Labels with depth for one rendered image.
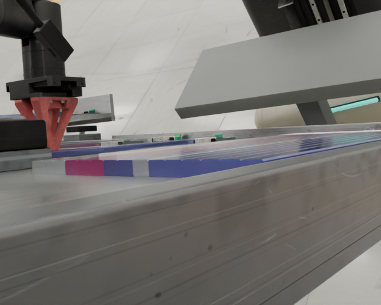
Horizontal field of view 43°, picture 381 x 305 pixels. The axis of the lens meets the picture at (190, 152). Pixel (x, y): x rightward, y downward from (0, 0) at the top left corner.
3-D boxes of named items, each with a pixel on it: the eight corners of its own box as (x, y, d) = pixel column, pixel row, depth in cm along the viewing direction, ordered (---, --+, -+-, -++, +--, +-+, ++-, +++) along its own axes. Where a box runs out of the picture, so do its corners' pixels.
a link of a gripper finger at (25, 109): (48, 152, 65) (43, 80, 64) (16, 152, 69) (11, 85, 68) (87, 148, 70) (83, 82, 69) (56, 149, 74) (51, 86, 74)
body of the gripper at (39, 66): (49, 89, 64) (45, 32, 63) (5, 95, 70) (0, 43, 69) (87, 90, 69) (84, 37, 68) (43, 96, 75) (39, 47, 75)
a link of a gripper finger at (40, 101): (43, 152, 65) (38, 81, 65) (12, 152, 70) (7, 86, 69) (83, 148, 71) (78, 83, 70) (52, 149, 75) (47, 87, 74)
